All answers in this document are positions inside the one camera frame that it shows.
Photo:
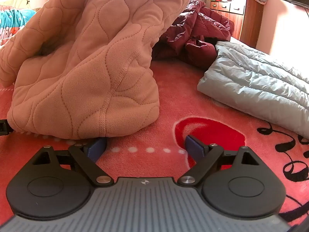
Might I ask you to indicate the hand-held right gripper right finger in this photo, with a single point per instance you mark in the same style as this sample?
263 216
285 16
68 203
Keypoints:
193 147

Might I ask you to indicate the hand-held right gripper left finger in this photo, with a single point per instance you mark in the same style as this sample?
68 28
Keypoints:
96 148

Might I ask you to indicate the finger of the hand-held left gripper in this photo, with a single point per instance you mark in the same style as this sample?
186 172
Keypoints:
4 127

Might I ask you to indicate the pink quilted fleece jacket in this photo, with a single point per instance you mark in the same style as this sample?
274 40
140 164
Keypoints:
91 60

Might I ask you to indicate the grey down jacket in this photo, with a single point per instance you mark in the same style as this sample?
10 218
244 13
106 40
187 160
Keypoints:
256 82

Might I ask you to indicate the teal and pink printed pillow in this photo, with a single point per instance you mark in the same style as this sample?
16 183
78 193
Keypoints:
12 19

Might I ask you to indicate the maroon down jacket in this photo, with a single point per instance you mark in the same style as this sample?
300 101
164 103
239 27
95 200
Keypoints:
195 29

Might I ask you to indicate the wooden cabinet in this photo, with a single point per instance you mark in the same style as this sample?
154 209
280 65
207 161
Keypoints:
248 19

